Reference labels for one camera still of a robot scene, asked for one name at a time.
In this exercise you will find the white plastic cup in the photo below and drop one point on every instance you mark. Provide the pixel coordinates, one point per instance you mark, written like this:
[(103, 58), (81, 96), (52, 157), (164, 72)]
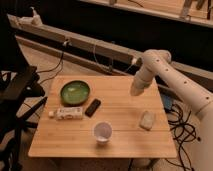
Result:
[(102, 132)]

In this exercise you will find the green bowl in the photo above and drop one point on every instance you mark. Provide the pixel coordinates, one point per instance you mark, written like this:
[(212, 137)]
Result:
[(74, 93)]

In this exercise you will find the white wall plug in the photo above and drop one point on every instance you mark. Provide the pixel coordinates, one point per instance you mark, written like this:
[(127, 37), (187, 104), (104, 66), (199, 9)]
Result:
[(66, 43)]

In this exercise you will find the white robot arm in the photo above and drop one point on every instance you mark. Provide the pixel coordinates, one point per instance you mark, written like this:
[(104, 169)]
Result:
[(199, 99)]

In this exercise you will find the white toothpaste tube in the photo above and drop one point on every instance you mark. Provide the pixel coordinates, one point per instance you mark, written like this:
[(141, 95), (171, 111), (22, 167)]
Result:
[(67, 113)]

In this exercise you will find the wooden table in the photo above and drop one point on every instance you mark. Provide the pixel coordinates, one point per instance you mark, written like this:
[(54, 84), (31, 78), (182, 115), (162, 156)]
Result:
[(75, 139)]

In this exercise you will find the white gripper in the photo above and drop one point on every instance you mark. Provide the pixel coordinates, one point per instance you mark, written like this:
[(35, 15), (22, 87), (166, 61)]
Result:
[(136, 91)]

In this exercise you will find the white spray bottle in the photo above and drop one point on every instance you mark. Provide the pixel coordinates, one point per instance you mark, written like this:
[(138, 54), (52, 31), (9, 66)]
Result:
[(36, 18)]

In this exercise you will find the blue box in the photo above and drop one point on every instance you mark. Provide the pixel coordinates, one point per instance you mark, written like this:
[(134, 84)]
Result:
[(167, 102)]

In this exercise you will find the black remote control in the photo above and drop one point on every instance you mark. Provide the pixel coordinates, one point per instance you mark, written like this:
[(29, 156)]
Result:
[(92, 107)]

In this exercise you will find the white plug with cable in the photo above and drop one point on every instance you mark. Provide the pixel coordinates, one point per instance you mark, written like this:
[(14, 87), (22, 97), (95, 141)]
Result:
[(133, 62)]

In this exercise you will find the black chair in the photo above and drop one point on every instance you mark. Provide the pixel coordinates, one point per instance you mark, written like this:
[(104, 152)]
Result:
[(18, 81)]

